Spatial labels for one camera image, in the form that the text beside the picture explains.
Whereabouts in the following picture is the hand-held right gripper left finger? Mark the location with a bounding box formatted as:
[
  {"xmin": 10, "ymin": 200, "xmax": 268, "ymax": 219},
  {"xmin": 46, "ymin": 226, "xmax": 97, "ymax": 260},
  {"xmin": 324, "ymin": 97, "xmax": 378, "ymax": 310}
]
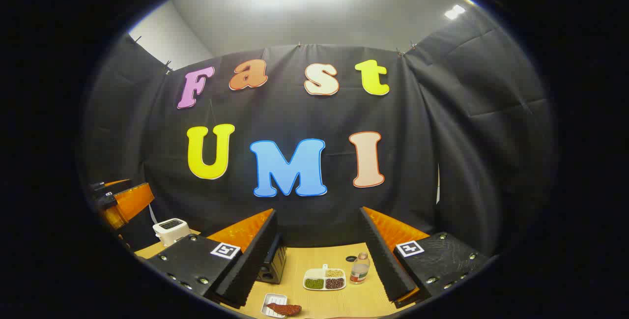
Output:
[{"xmin": 146, "ymin": 208, "xmax": 279, "ymax": 309}]

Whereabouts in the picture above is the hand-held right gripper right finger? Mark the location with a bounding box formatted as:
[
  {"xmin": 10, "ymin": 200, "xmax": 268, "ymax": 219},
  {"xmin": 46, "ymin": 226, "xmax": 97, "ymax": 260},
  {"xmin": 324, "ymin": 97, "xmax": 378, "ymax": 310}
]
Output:
[{"xmin": 360, "ymin": 206, "xmax": 491, "ymax": 308}]

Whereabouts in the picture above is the black electric oven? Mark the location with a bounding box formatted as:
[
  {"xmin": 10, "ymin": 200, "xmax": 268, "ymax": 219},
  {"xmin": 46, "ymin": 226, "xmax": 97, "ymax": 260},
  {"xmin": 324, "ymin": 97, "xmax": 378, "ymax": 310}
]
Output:
[{"xmin": 256, "ymin": 245, "xmax": 287, "ymax": 285}]

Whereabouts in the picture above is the red-brown meat piece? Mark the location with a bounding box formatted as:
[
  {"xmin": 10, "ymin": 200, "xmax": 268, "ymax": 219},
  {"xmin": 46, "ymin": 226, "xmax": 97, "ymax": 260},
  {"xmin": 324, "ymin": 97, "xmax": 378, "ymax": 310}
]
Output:
[{"xmin": 266, "ymin": 302, "xmax": 302, "ymax": 316}]

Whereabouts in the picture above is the clear plastic bottle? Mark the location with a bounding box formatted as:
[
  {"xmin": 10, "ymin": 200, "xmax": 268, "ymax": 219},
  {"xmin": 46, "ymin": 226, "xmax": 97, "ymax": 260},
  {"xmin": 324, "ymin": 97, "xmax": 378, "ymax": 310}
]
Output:
[{"xmin": 350, "ymin": 252, "xmax": 371, "ymax": 285}]

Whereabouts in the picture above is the small white ridged tray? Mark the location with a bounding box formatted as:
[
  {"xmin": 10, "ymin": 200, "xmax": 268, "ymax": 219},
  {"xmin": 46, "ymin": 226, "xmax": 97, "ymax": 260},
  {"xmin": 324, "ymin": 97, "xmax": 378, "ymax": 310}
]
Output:
[{"xmin": 260, "ymin": 293, "xmax": 288, "ymax": 319}]

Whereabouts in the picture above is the white toaster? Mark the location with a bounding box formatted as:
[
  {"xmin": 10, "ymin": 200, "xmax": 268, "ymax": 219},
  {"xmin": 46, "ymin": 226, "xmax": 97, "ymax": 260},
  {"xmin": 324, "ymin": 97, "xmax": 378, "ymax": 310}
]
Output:
[{"xmin": 152, "ymin": 218, "xmax": 191, "ymax": 247}]

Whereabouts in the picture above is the white divided dish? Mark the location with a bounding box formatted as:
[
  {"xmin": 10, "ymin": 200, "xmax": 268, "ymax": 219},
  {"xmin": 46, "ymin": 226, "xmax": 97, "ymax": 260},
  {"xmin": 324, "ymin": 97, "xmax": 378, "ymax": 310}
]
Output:
[{"xmin": 303, "ymin": 264, "xmax": 347, "ymax": 291}]

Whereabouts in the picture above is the black backdrop cloth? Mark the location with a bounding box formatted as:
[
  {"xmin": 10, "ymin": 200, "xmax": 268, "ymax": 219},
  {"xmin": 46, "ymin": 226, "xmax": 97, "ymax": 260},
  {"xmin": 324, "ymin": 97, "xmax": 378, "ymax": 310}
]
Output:
[{"xmin": 81, "ymin": 7, "xmax": 558, "ymax": 261}]

